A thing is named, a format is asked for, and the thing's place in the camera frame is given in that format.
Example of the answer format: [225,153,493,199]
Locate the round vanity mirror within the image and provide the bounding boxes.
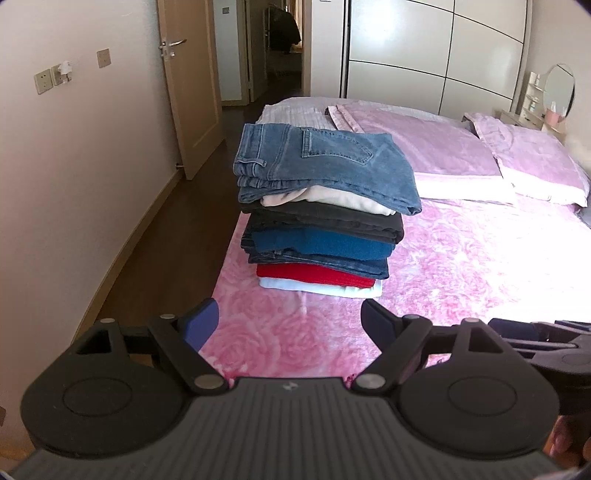
[543,63,576,118]

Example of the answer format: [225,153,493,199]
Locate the wall light switch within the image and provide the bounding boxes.
[96,48,111,69]

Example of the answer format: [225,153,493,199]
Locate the cream sliding wardrobe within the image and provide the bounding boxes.
[305,0,533,119]

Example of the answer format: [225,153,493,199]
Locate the pink tissue box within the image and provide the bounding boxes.
[545,108,564,128]

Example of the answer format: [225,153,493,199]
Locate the red folded garment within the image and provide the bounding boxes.
[256,263,376,289]

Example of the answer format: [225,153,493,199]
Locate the blue denim jeans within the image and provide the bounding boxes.
[232,123,422,216]

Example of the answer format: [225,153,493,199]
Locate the black folded garment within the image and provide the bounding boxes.
[242,201,405,244]

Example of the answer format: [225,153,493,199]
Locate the left pink pillow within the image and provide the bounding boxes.
[257,97,514,204]

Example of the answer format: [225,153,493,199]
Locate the right pink pillow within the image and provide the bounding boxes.
[465,113,590,208]

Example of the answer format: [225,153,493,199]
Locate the white bedside shelf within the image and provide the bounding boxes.
[500,72,566,143]

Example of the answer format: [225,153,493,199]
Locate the beige folded garment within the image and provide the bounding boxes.
[260,185,396,216]

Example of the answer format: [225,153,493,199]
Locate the wooden bedroom door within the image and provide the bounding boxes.
[157,0,223,180]

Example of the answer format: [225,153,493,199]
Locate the pink floral bed blanket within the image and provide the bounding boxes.
[202,201,590,378]

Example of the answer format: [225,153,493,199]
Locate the wall power socket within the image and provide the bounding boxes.
[34,69,54,95]

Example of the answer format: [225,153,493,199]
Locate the dark blue folded sweater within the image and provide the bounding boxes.
[250,228,396,261]

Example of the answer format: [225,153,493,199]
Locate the white folded garment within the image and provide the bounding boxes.
[259,277,383,299]

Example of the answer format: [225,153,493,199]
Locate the pink pillow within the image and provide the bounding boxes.
[465,113,590,208]
[257,97,514,204]

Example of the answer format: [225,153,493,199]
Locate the dark folded jeans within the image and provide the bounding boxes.
[240,227,391,280]

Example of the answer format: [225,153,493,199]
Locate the person's right hand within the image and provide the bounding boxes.
[544,412,591,468]

